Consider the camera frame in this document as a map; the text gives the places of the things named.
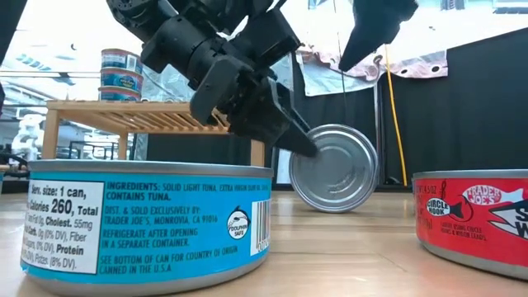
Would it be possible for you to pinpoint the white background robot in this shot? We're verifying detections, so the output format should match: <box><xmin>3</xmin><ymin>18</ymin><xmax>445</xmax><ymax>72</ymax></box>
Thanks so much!
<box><xmin>11</xmin><ymin>114</ymin><xmax>45</xmax><ymax>163</ymax></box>

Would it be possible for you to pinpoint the black metal cart frame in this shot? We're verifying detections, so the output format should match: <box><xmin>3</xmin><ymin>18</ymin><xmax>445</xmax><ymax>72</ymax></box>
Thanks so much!
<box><xmin>68</xmin><ymin>140</ymin><xmax>120</xmax><ymax>162</ymax></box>

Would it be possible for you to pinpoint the red label fish can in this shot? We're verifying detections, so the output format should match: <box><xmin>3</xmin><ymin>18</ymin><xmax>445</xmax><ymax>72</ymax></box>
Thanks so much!
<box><xmin>412</xmin><ymin>169</ymin><xmax>528</xmax><ymax>282</ymax></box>

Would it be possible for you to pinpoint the black table frame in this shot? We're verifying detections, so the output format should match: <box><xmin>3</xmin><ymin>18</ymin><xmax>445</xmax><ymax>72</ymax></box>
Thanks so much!
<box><xmin>0</xmin><ymin>177</ymin><xmax>413</xmax><ymax>195</ymax></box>

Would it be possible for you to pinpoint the pink eyelet curtain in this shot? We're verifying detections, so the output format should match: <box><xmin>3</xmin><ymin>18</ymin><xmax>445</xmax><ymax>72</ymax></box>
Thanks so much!
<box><xmin>290</xmin><ymin>37</ymin><xmax>450</xmax><ymax>98</ymax></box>

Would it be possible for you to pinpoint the wooden slatted shelf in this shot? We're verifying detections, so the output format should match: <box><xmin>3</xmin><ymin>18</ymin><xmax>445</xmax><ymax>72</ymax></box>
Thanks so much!
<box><xmin>40</xmin><ymin>100</ymin><xmax>266</xmax><ymax>168</ymax></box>

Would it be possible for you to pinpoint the black backdrop curtain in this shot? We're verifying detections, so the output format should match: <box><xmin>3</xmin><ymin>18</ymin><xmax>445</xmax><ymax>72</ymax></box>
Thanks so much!
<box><xmin>379</xmin><ymin>27</ymin><xmax>528</xmax><ymax>191</ymax></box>
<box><xmin>293</xmin><ymin>53</ymin><xmax>379</xmax><ymax>186</ymax></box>
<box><xmin>146</xmin><ymin>134</ymin><xmax>252</xmax><ymax>166</ymax></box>

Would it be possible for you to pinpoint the white curtain strip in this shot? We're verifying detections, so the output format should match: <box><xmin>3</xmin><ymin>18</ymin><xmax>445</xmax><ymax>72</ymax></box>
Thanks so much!
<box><xmin>275</xmin><ymin>148</ymin><xmax>292</xmax><ymax>185</ymax></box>

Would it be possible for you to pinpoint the metal stand pole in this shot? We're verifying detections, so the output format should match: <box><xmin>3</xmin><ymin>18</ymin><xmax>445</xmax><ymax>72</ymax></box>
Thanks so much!
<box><xmin>373</xmin><ymin>84</ymin><xmax>387</xmax><ymax>186</ymax></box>

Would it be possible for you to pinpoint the teal label tuna can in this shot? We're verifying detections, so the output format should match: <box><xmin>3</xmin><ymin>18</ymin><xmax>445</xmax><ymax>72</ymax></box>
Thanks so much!
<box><xmin>20</xmin><ymin>159</ymin><xmax>274</xmax><ymax>297</ymax></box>

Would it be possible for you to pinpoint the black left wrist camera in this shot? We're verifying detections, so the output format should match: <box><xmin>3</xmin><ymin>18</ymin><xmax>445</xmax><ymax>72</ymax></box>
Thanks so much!
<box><xmin>230</xmin><ymin>7</ymin><xmax>302</xmax><ymax>69</ymax></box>

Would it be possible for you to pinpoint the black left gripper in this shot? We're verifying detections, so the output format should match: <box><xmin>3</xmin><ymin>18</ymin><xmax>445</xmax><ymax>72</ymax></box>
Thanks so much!
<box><xmin>189</xmin><ymin>55</ymin><xmax>320</xmax><ymax>159</ymax></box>

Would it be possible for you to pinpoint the black hose loop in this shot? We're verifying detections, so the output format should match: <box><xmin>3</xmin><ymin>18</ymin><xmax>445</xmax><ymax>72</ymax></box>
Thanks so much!
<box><xmin>0</xmin><ymin>151</ymin><xmax>29</xmax><ymax>179</ymax></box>

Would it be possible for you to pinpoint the blue label gold-rim can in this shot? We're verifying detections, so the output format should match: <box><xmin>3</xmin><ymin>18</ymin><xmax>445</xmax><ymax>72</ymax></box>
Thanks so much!
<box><xmin>100</xmin><ymin>68</ymin><xmax>145</xmax><ymax>92</ymax></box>
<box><xmin>97</xmin><ymin>86</ymin><xmax>143</xmax><ymax>102</ymax></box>
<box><xmin>101</xmin><ymin>48</ymin><xmax>144</xmax><ymax>74</ymax></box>

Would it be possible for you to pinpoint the green label tuna can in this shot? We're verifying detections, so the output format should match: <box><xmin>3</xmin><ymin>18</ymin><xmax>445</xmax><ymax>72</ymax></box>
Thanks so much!
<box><xmin>288</xmin><ymin>123</ymin><xmax>380</xmax><ymax>215</ymax></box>

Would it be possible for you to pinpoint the yellow cable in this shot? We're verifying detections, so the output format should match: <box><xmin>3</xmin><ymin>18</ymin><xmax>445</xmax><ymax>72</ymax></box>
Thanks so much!
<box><xmin>383</xmin><ymin>43</ymin><xmax>408</xmax><ymax>187</ymax></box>

